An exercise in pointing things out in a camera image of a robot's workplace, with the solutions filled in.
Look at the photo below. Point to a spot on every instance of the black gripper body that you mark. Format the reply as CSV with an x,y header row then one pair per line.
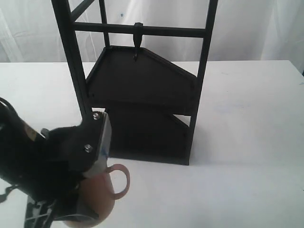
x,y
56,168

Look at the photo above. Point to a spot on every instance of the terracotta enamel mug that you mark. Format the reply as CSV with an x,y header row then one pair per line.
x,y
98,194

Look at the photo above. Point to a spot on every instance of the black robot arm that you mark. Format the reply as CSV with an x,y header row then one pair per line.
x,y
16,138

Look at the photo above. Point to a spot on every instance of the black metal shelf rack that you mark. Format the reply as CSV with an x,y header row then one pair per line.
x,y
152,103

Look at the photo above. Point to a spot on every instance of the white backdrop curtain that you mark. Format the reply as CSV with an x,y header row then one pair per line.
x,y
243,29

